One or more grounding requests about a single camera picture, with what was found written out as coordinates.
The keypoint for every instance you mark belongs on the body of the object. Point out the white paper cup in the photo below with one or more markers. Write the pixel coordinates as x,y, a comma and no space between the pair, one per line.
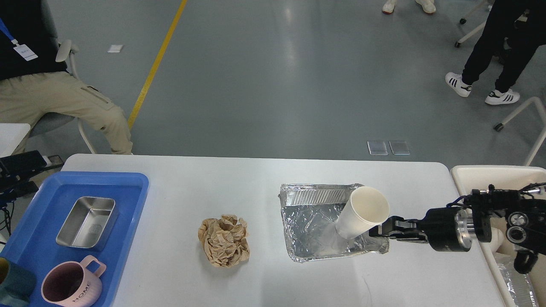
366,208

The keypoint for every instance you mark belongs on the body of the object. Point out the person with striped sneakers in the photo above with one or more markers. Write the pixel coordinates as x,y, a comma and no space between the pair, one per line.
498,25

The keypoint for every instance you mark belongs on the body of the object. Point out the blue plastic tray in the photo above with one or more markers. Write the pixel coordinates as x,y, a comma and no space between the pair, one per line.
33,242

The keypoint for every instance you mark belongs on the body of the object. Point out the left floor plate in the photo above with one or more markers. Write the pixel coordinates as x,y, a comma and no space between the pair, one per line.
377,148

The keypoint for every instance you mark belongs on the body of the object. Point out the person in black sweater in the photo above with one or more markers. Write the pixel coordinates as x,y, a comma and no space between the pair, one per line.
27,92

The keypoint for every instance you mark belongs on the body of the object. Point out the beige plastic bin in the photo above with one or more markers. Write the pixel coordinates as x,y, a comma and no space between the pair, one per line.
504,177

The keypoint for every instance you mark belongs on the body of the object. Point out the crumpled brown paper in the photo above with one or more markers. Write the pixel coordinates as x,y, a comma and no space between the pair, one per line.
224,240

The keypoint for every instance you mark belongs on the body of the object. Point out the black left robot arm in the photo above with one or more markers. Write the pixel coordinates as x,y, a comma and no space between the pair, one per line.
15,179

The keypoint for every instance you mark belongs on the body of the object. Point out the right floor plate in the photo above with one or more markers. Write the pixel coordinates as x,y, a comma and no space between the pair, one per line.
399,147

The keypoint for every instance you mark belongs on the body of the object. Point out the foil container in bin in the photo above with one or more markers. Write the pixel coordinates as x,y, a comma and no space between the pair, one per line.
519,286

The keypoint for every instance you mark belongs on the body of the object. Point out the small white side table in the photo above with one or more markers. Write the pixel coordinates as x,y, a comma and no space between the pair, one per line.
10,137

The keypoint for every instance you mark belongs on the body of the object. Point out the floor plate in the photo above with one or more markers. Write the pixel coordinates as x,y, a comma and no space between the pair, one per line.
399,147
377,148

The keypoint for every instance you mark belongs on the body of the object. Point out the white paper scrap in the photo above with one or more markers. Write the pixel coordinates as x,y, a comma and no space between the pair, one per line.
115,48

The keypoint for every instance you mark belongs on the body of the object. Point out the white object in bin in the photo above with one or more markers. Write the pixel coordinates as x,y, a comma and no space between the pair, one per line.
497,238

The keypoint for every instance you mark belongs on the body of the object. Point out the aluminium foil container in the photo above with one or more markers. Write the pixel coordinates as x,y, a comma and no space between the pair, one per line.
309,213

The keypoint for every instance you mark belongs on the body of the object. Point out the teal cup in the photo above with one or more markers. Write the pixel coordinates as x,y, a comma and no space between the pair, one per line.
16,284

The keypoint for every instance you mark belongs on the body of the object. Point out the stainless steel tray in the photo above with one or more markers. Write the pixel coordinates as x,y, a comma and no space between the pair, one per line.
89,223

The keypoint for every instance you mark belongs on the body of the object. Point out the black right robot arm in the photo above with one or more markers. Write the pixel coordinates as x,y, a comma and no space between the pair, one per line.
524,215

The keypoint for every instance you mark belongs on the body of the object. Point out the white chair leg right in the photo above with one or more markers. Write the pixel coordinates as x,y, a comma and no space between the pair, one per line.
523,129

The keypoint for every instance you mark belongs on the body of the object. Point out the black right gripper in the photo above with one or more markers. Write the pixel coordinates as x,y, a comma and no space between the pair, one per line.
445,229

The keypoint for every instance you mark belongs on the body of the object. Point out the pink mug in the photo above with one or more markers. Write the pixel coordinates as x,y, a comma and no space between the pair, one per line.
74,284

